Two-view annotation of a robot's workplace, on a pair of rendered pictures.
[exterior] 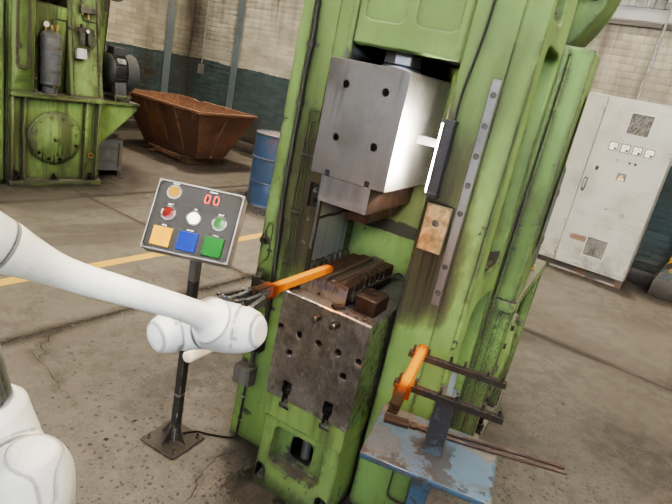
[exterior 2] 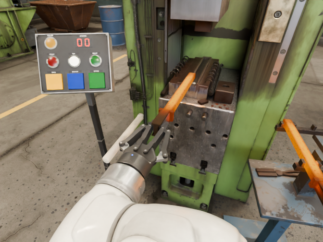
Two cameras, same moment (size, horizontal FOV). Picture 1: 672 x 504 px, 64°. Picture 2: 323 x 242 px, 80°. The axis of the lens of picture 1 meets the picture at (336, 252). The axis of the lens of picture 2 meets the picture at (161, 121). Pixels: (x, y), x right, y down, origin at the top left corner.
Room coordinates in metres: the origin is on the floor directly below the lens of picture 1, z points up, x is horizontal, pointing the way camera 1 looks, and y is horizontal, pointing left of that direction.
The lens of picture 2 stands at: (1.01, 0.23, 1.40)
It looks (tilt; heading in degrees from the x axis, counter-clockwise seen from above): 36 degrees down; 355
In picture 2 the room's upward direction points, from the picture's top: straight up
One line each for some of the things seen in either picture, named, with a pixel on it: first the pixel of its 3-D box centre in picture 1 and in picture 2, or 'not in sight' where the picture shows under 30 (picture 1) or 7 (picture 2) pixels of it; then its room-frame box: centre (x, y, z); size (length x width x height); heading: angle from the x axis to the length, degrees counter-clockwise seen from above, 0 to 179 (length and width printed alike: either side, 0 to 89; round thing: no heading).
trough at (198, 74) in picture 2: (356, 269); (201, 68); (2.05, -0.10, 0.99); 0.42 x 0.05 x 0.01; 154
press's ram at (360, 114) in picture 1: (393, 128); not in sight; (2.04, -0.11, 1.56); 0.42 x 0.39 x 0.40; 154
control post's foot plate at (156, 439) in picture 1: (173, 431); not in sight; (2.05, 0.56, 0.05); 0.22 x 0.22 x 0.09; 64
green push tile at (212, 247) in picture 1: (212, 247); (97, 80); (1.91, 0.46, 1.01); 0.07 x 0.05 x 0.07; 89
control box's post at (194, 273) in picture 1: (186, 335); (100, 137); (2.04, 0.55, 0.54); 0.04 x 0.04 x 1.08; 64
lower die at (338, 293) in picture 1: (349, 275); (196, 74); (2.06, -0.07, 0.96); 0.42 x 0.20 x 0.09; 154
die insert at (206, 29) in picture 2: (374, 209); (208, 19); (2.09, -0.11, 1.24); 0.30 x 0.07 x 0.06; 154
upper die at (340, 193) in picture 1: (368, 189); (204, 2); (2.06, -0.07, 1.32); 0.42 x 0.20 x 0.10; 154
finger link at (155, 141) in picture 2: (247, 302); (155, 142); (1.38, 0.21, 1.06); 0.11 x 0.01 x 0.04; 149
